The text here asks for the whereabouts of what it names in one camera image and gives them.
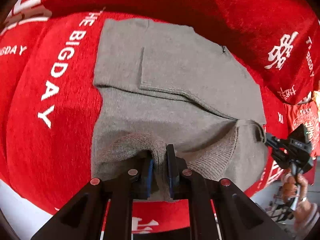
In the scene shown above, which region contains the person's right hand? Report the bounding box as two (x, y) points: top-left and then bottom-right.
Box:
(281, 168), (319, 237)

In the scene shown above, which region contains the red wedding pillow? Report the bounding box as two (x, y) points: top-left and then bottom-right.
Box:
(1, 0), (319, 104)

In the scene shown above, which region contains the red wedding bedspread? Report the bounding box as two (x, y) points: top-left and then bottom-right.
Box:
(0, 11), (316, 235)

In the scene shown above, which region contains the grey knit garment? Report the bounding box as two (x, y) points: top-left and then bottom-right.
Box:
(91, 18), (268, 201)

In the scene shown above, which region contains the red patterned cushion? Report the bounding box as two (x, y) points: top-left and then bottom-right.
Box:
(285, 101), (319, 159)

